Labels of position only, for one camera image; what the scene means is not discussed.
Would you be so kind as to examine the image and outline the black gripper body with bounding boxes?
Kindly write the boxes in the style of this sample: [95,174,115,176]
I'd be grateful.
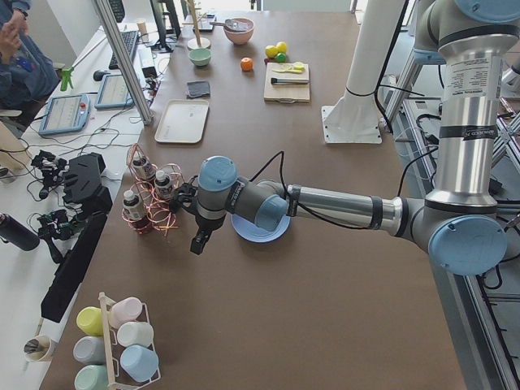
[190,217,224,255]

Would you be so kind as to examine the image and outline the blue plate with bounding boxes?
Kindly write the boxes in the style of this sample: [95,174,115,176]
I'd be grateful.
[231,214,290,243]

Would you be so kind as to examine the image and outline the tea bottle white cap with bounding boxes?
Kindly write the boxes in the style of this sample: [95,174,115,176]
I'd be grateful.
[123,189,152,234]

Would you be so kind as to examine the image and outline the cream rabbit tray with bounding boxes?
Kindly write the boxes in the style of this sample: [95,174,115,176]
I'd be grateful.
[154,99,210,144]

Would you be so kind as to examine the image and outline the pink cup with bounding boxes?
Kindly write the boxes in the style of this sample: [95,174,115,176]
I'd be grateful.
[108,297,142,329]

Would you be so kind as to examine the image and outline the white cup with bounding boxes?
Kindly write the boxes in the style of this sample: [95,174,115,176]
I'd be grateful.
[116,321,154,348]

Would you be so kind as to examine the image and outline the grey folded cloth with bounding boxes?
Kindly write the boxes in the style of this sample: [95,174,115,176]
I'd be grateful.
[187,80,210,98]

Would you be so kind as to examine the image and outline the yellow cup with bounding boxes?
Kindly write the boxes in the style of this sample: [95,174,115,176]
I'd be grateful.
[76,306,103,336]

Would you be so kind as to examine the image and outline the light blue cup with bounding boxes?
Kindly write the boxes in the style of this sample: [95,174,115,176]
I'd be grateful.
[119,344,158,383]

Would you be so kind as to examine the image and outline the bamboo cutting board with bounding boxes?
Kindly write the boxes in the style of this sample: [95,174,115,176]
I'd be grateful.
[263,62,310,103]

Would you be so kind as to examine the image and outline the blue teach pendant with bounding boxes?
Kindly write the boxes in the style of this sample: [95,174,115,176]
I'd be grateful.
[38,93,90,136]
[94,74,134,111]

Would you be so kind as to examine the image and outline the steel muddler black tip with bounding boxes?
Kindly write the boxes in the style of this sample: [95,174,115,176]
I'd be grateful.
[270,77,310,85]

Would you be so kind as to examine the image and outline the orange mandarin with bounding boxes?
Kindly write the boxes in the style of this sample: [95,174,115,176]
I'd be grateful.
[240,57,254,72]

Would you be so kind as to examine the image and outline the grey cup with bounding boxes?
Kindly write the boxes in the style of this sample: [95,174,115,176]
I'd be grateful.
[72,336,106,365]

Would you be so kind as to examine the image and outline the mint green bowl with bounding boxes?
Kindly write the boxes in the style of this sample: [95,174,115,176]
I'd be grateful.
[188,48,211,67]

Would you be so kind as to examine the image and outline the wooden cup stand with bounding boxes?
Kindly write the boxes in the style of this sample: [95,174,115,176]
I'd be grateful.
[184,0,211,50]

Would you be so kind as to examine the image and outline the green lime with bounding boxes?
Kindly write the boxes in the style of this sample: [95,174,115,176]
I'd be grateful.
[274,52,287,63]

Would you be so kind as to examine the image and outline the lemon half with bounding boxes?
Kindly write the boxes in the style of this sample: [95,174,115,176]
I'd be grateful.
[292,62,305,71]

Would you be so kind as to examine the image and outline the whole yellow lemon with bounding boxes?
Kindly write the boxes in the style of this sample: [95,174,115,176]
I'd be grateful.
[265,45,279,59]
[275,41,288,53]

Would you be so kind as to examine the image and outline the mint green cup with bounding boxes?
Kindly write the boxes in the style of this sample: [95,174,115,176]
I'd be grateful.
[74,365,108,390]

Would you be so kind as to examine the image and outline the black water bottle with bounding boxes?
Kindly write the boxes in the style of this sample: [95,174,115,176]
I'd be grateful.
[0,214,40,251]

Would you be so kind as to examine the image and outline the pink ice bowl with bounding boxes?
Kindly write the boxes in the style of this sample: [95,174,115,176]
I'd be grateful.
[223,18,254,46]

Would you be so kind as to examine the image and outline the steel ice scoop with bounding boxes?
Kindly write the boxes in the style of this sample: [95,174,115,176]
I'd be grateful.
[210,19,250,32]

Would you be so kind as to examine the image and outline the black keyboard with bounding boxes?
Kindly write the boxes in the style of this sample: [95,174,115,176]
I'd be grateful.
[107,30,140,70]

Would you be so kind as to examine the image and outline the paper cup with tools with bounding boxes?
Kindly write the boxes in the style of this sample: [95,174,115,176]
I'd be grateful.
[23,335,57,362]

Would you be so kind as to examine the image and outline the seated person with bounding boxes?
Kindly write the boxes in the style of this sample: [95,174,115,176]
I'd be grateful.
[1,1,59,110]

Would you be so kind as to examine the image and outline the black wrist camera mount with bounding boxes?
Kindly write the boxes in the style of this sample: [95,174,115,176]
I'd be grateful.
[168,182,197,215]

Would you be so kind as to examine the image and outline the copper wire bottle rack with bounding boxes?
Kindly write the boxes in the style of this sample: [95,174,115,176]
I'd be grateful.
[121,143,184,237]

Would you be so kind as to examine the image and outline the white wire cup rack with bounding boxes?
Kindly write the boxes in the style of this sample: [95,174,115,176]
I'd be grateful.
[98,292,162,389]

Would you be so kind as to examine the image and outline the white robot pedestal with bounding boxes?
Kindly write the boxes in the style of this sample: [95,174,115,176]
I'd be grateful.
[322,0,408,144]

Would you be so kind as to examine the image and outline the aluminium frame post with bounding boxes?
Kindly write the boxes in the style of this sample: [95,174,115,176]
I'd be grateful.
[93,0,153,125]

